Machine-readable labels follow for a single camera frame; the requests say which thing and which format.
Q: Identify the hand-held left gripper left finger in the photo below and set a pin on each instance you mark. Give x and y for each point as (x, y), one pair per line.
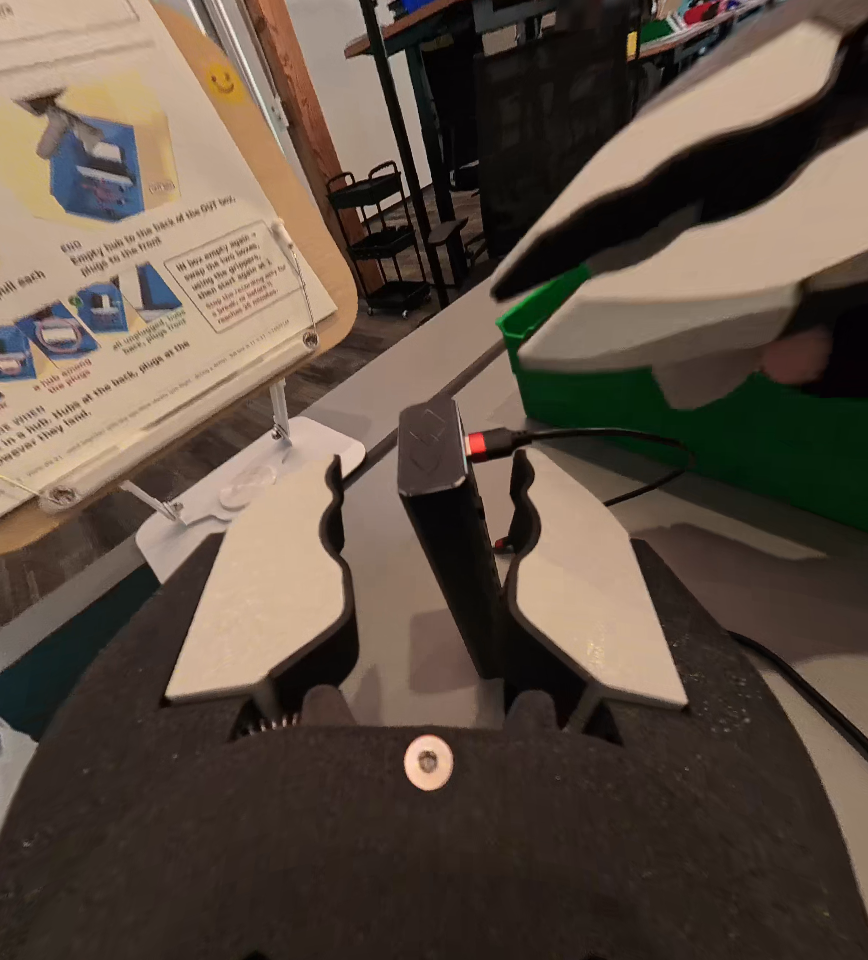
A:
(269, 592)

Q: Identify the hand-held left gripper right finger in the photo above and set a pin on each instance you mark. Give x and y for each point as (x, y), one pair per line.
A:
(591, 600)

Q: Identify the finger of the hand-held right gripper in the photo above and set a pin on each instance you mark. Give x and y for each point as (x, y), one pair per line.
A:
(704, 277)
(704, 112)

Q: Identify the black usb hub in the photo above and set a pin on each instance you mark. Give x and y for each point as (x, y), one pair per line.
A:
(449, 562)

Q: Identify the green plastic bin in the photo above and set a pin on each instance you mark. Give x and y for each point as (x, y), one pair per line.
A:
(779, 457)

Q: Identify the person's right hand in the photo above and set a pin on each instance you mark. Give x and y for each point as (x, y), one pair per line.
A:
(798, 356)

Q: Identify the white stand base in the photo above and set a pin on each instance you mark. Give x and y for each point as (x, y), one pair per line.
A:
(306, 450)

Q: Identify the wooden top workbench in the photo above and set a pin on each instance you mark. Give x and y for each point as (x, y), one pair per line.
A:
(404, 34)

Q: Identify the black rolling cart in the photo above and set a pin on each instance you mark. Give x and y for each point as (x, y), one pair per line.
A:
(385, 247)

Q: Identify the printed instruction sheet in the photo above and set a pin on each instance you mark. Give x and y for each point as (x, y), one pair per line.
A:
(103, 300)

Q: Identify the instruction sheet on stand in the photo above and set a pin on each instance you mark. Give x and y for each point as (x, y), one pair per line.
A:
(272, 169)

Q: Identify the yellow smiley sticker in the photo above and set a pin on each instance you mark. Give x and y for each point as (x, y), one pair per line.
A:
(225, 82)

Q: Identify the wooden post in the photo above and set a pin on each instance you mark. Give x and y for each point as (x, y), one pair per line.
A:
(291, 90)

